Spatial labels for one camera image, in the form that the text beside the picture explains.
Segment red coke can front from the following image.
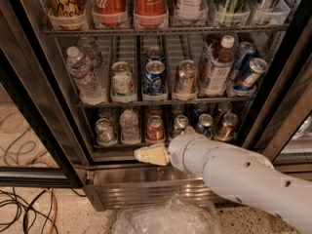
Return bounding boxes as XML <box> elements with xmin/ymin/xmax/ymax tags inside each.
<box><xmin>146</xmin><ymin>115</ymin><xmax>164</xmax><ymax>141</ymax></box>

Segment red coke can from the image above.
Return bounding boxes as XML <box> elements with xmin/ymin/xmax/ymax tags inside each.
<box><xmin>146</xmin><ymin>115</ymin><xmax>164</xmax><ymax>141</ymax></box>
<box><xmin>145</xmin><ymin>105</ymin><xmax>163</xmax><ymax>118</ymax></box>

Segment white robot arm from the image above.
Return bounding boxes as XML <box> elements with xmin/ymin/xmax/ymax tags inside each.
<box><xmin>135</xmin><ymin>133</ymin><xmax>312</xmax><ymax>234</ymax></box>

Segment green silver can bottom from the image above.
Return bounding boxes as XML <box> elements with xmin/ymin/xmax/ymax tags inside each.
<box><xmin>171</xmin><ymin>115</ymin><xmax>189</xmax><ymax>138</ymax></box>

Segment blue can bottom front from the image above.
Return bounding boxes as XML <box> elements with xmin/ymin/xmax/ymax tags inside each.
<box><xmin>195</xmin><ymin>114</ymin><xmax>214</xmax><ymax>137</ymax></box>

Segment green can bottom rear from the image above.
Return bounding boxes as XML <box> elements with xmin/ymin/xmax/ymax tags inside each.
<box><xmin>172</xmin><ymin>104</ymin><xmax>185</xmax><ymax>116</ymax></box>

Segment blue can bottom rear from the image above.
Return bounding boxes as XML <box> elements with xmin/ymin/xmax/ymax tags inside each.
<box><xmin>192</xmin><ymin>102</ymin><xmax>208</xmax><ymax>118</ymax></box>

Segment copper can bottom front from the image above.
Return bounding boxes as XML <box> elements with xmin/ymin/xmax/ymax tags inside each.
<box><xmin>215</xmin><ymin>113</ymin><xmax>239</xmax><ymax>141</ymax></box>

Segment copper can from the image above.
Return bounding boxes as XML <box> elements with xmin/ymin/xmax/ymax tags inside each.
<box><xmin>214</xmin><ymin>101</ymin><xmax>232</xmax><ymax>123</ymax></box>
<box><xmin>215</xmin><ymin>113</ymin><xmax>239</xmax><ymax>141</ymax></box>

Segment red coke can behind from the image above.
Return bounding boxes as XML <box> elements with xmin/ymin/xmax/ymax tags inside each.
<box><xmin>145</xmin><ymin>105</ymin><xmax>163</xmax><ymax>118</ymax></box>

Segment water bottle bottom shelf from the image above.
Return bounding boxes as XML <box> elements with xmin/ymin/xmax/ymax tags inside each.
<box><xmin>119</xmin><ymin>109</ymin><xmax>140</xmax><ymax>144</ymax></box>

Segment water bottle shelf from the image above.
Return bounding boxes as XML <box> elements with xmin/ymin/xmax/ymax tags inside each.
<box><xmin>119</xmin><ymin>109</ymin><xmax>140</xmax><ymax>144</ymax></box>
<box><xmin>66</xmin><ymin>46</ymin><xmax>103</xmax><ymax>105</ymax></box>
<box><xmin>77</xmin><ymin>36</ymin><xmax>101</xmax><ymax>67</ymax></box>

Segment copper can bottom rear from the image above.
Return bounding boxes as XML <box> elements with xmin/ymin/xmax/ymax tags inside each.
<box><xmin>214</xmin><ymin>101</ymin><xmax>232</xmax><ymax>123</ymax></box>

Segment copper can middle shelf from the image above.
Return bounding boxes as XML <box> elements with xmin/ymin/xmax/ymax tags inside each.
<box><xmin>174</xmin><ymin>59</ymin><xmax>197</xmax><ymax>95</ymax></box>

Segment blue pepsi can front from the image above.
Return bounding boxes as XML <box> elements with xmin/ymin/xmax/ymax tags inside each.
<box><xmin>143</xmin><ymin>60</ymin><xmax>166</xmax><ymax>96</ymax></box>

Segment silver can bottom left rear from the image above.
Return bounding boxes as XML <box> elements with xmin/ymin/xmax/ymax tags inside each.
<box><xmin>98</xmin><ymin>107</ymin><xmax>116</xmax><ymax>124</ymax></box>

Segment white green can middle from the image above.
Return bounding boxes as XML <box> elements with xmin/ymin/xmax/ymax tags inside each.
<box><xmin>111</xmin><ymin>61</ymin><xmax>134</xmax><ymax>97</ymax></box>

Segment blue can rear middle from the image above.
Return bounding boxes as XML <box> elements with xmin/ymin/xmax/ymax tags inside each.
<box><xmin>144</xmin><ymin>46</ymin><xmax>165</xmax><ymax>62</ymax></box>

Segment front water bottle middle shelf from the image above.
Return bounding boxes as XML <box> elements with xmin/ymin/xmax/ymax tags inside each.
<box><xmin>66</xmin><ymin>46</ymin><xmax>103</xmax><ymax>105</ymax></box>

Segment right glass fridge door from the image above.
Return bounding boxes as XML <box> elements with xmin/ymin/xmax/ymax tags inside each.
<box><xmin>254</xmin><ymin>54</ymin><xmax>312</xmax><ymax>174</ymax></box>

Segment glass fridge door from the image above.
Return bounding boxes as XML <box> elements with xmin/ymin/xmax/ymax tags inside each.
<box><xmin>254</xmin><ymin>54</ymin><xmax>312</xmax><ymax>174</ymax></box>
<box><xmin>0</xmin><ymin>53</ymin><xmax>82</xmax><ymax>188</ymax></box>

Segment red bull can front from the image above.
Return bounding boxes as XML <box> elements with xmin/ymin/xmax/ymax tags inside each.
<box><xmin>234</xmin><ymin>58</ymin><xmax>267</xmax><ymax>91</ymax></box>

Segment red bull can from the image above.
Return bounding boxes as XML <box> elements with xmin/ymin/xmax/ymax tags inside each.
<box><xmin>234</xmin><ymin>58</ymin><xmax>267</xmax><ymax>91</ymax></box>
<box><xmin>229</xmin><ymin>42</ymin><xmax>255</xmax><ymax>81</ymax></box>

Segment red bull can rear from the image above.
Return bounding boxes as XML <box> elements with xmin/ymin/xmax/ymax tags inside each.
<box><xmin>229</xmin><ymin>42</ymin><xmax>255</xmax><ymax>81</ymax></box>

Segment left glass fridge door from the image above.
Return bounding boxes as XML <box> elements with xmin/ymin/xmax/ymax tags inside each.
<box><xmin>0</xmin><ymin>53</ymin><xmax>82</xmax><ymax>188</ymax></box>

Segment right coca-cola can top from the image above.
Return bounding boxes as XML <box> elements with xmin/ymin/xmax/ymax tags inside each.
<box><xmin>135</xmin><ymin>0</ymin><xmax>165</xmax><ymax>27</ymax></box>

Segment coca-cola can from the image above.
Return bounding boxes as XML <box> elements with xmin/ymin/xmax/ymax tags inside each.
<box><xmin>95</xmin><ymin>0</ymin><xmax>126</xmax><ymax>26</ymax></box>
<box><xmin>135</xmin><ymin>0</ymin><xmax>165</xmax><ymax>27</ymax></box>

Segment green striped can top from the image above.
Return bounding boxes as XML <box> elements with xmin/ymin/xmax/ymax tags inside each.
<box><xmin>213</xmin><ymin>0</ymin><xmax>250</xmax><ymax>26</ymax></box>

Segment rear water bottle middle shelf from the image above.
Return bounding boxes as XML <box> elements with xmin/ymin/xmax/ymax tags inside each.
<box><xmin>77</xmin><ymin>36</ymin><xmax>101</xmax><ymax>67</ymax></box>

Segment left coca-cola can top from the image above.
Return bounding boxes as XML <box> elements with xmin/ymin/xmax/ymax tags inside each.
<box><xmin>95</xmin><ymin>0</ymin><xmax>126</xmax><ymax>26</ymax></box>

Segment yellow can top shelf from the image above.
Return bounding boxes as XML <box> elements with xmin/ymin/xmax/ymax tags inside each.
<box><xmin>49</xmin><ymin>0</ymin><xmax>88</xmax><ymax>30</ymax></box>

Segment clear plastic bag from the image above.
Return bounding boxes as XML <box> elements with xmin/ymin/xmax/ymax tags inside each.
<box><xmin>112</xmin><ymin>195</ymin><xmax>221</xmax><ymax>234</ymax></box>

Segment tea bottle white cap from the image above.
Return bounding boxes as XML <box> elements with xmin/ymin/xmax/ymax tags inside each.
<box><xmin>199</xmin><ymin>34</ymin><xmax>235</xmax><ymax>98</ymax></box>

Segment white labelled bottle top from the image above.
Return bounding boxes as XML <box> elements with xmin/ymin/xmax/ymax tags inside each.
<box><xmin>174</xmin><ymin>0</ymin><xmax>203</xmax><ymax>20</ymax></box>

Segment middle wire shelf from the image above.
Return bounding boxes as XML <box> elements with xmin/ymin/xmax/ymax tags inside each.
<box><xmin>76</xmin><ymin>96</ymin><xmax>255</xmax><ymax>108</ymax></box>

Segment wire shelf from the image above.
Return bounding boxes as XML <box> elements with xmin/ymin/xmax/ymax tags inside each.
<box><xmin>76</xmin><ymin>96</ymin><xmax>255</xmax><ymax>108</ymax></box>
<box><xmin>44</xmin><ymin>24</ymin><xmax>289</xmax><ymax>37</ymax></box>

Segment fridge stainless steel frame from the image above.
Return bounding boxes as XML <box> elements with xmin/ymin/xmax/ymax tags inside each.
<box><xmin>0</xmin><ymin>0</ymin><xmax>312</xmax><ymax>211</ymax></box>

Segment orange cable on floor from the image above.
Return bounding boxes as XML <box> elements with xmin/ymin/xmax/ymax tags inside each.
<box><xmin>43</xmin><ymin>187</ymin><xmax>59</xmax><ymax>234</ymax></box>

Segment top wire shelf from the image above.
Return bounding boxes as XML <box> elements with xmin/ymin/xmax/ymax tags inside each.
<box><xmin>44</xmin><ymin>24</ymin><xmax>289</xmax><ymax>37</ymax></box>

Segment black cables on floor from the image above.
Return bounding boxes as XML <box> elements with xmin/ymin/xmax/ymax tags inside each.
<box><xmin>0</xmin><ymin>187</ymin><xmax>87</xmax><ymax>234</ymax></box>

